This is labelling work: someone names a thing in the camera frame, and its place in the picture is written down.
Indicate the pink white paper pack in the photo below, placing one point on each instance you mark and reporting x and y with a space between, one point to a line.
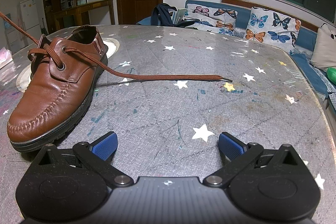
5 57

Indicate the dark blue bag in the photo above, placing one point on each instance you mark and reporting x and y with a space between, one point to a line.
161 16

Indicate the blue sofa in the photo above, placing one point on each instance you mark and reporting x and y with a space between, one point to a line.
301 54

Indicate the butterfly pillow right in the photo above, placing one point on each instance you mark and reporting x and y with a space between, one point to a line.
273 28

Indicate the green ball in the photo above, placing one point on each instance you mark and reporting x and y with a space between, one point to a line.
331 74

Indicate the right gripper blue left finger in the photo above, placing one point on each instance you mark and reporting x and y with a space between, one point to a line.
97 156

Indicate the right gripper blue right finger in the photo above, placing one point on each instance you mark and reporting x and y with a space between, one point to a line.
241 155

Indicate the brown leather shoe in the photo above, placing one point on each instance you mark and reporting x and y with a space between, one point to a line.
64 72

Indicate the water dispenser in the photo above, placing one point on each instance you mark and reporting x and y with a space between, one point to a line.
11 37

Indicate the white refrigerator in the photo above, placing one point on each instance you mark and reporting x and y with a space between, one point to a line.
28 14

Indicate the butterfly pillow left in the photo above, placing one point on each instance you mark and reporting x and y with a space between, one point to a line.
221 21

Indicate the butterfly pillow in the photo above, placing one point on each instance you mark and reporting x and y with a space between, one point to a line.
273 28
221 21

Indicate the beige cushion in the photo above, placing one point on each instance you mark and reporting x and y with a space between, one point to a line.
324 54

